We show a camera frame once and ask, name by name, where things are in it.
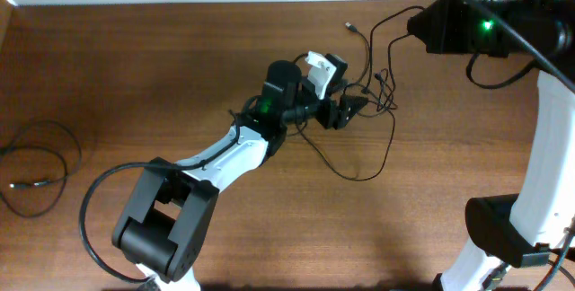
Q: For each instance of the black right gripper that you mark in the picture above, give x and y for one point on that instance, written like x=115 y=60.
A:
x=435 y=23

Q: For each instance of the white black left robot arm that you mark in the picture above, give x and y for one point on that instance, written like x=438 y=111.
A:
x=165 y=221

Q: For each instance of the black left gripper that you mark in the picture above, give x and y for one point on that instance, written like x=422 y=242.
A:
x=327 y=114

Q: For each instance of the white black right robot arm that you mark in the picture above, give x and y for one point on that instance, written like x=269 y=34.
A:
x=535 y=226

